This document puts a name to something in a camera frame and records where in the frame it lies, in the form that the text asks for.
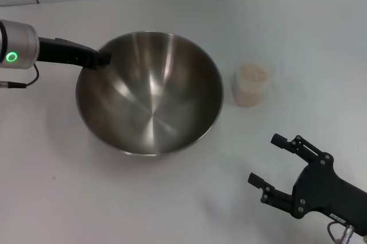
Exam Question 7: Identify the left wrist cable with plug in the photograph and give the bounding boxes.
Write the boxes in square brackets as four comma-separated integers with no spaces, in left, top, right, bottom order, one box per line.
[0,63,40,89]

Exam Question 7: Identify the right wrist cable with plug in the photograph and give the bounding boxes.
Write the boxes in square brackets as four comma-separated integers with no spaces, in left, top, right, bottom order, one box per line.
[326,219,358,244]

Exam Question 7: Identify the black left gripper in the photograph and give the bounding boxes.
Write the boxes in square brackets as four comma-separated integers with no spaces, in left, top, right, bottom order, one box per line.
[37,37,112,70]

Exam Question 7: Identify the stainless steel mixing bowl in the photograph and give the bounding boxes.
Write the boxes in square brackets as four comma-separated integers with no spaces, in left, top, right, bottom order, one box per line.
[76,30,224,156]

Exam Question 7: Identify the clear plastic measuring cup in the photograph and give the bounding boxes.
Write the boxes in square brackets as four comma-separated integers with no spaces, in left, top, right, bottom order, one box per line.
[232,63,272,108]

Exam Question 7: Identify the white rice grains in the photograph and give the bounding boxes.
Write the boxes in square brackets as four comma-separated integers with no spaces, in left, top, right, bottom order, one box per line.
[239,65,269,106]

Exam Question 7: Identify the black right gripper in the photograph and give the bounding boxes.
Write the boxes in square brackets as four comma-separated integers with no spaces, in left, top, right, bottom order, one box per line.
[248,133,367,227]

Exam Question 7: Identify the wrist cable with plug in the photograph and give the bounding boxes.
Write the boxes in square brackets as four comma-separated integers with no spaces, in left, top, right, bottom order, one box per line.
[0,63,40,89]
[326,219,358,244]

